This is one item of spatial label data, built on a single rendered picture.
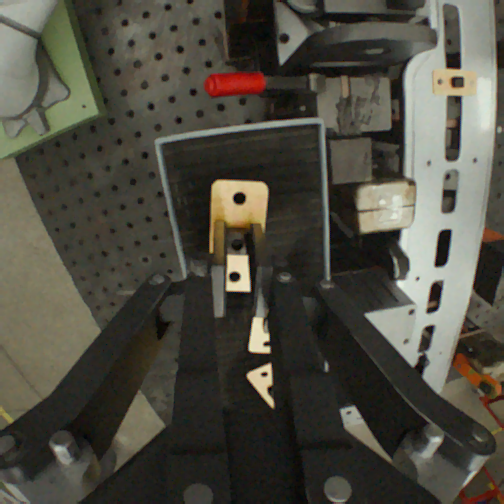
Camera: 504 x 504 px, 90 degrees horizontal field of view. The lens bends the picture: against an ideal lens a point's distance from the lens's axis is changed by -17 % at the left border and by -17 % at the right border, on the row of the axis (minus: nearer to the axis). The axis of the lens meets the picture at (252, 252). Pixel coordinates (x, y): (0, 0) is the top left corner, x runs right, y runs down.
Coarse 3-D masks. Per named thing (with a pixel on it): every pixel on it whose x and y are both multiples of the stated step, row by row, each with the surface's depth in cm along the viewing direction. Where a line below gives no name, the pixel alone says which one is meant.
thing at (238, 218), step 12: (228, 180) 20; (216, 192) 20; (228, 192) 20; (252, 192) 20; (264, 192) 20; (216, 204) 21; (228, 204) 21; (252, 204) 21; (264, 204) 21; (216, 216) 21; (228, 216) 21; (240, 216) 21; (252, 216) 21; (264, 216) 21; (228, 228) 21; (240, 228) 21; (228, 240) 21; (228, 252) 21; (240, 252) 21; (228, 264) 22; (240, 264) 22; (228, 288) 23; (240, 288) 23
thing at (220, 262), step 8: (216, 224) 20; (224, 224) 20; (216, 232) 18; (224, 232) 18; (216, 240) 17; (224, 240) 17; (216, 248) 16; (224, 248) 16; (216, 256) 15; (224, 256) 15; (216, 264) 14; (224, 264) 14; (216, 272) 14; (224, 272) 14; (216, 280) 14; (224, 280) 15; (216, 288) 15; (224, 288) 15; (216, 296) 15; (224, 296) 15; (216, 304) 15; (224, 304) 15; (216, 312) 15; (224, 312) 15
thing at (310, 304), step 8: (272, 256) 18; (280, 256) 18; (272, 264) 17; (280, 264) 17; (272, 272) 16; (288, 272) 16; (304, 288) 14; (272, 296) 14; (304, 296) 14; (312, 296) 14; (304, 304) 14; (312, 304) 14; (312, 312) 14; (320, 312) 14; (312, 320) 14; (320, 320) 14; (328, 320) 14
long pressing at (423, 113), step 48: (432, 0) 32; (480, 0) 32; (480, 48) 35; (432, 96) 38; (480, 96) 38; (432, 144) 41; (480, 144) 41; (432, 192) 44; (480, 192) 44; (432, 240) 47; (480, 240) 48; (432, 336) 56; (432, 384) 62
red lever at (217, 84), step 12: (204, 84) 23; (216, 84) 22; (228, 84) 23; (240, 84) 23; (252, 84) 24; (264, 84) 25; (276, 84) 26; (288, 84) 27; (300, 84) 28; (312, 84) 28; (324, 84) 29; (216, 96) 23
